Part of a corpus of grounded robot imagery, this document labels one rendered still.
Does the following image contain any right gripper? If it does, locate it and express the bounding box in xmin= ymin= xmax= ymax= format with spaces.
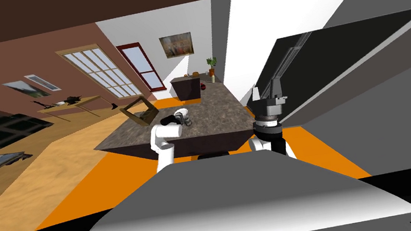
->
xmin=246 ymin=76 xmax=290 ymax=122

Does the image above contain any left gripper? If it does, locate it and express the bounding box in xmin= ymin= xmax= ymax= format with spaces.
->
xmin=176 ymin=111 xmax=194 ymax=129

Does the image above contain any stone-topped kitchen counter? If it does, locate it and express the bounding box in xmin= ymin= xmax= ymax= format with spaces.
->
xmin=86 ymin=76 xmax=258 ymax=174

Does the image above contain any dark low cabinet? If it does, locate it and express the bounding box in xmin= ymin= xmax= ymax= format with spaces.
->
xmin=169 ymin=72 xmax=206 ymax=104

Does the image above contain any green potted plant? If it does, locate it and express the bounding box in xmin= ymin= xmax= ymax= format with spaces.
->
xmin=205 ymin=56 xmax=221 ymax=84

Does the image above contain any red-framed glass door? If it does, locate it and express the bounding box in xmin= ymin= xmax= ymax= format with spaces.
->
xmin=115 ymin=38 xmax=167 ymax=98

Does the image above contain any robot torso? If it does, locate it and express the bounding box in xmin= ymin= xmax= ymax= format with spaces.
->
xmin=40 ymin=120 xmax=411 ymax=231

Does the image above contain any dark cupboard door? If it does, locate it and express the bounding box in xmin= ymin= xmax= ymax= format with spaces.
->
xmin=245 ymin=7 xmax=411 ymax=133

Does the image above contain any large wooden-framed window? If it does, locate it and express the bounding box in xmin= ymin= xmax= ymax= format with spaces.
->
xmin=55 ymin=37 xmax=144 ymax=110

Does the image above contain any wooden side table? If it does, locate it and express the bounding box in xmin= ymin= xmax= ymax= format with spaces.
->
xmin=31 ymin=86 xmax=120 ymax=129

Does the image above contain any grey cupboard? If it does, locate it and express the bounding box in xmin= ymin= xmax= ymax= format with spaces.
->
xmin=261 ymin=0 xmax=411 ymax=192

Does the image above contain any grey bar handle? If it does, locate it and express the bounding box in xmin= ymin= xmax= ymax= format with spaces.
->
xmin=255 ymin=31 xmax=322 ymax=99

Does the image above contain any wooden open frame box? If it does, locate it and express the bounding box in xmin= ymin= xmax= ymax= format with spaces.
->
xmin=117 ymin=93 xmax=162 ymax=130

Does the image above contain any framed wall painting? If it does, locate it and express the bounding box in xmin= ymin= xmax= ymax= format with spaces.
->
xmin=158 ymin=31 xmax=196 ymax=60

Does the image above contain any pale narrow wall picture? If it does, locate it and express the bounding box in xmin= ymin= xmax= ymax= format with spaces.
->
xmin=24 ymin=70 xmax=62 ymax=97

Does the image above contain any landscape wall picture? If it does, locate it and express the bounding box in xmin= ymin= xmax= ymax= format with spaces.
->
xmin=1 ymin=76 xmax=51 ymax=104

